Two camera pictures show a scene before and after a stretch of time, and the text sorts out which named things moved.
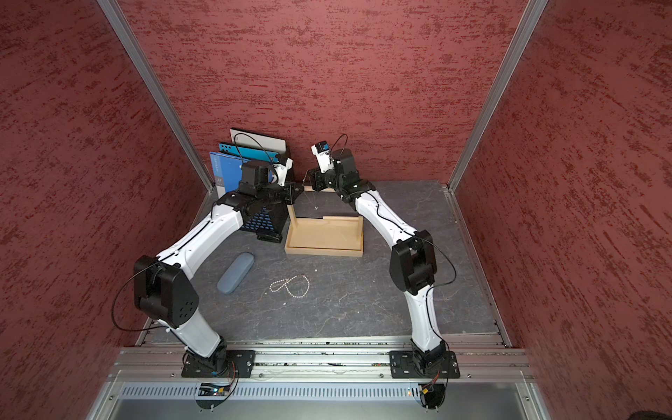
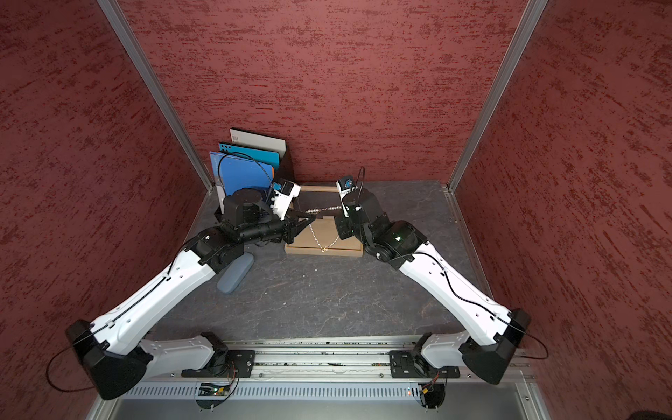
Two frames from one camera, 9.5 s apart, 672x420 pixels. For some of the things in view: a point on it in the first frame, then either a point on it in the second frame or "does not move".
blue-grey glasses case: x=235 y=273 does not move
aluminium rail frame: x=322 y=378 does not move
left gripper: x=290 y=194 -> x=290 y=225
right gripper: x=319 y=177 -> x=346 y=230
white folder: x=256 y=140 does not move
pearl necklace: x=287 y=288 -> x=334 y=241
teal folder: x=248 y=153 does not move
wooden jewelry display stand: x=321 y=223 does not move
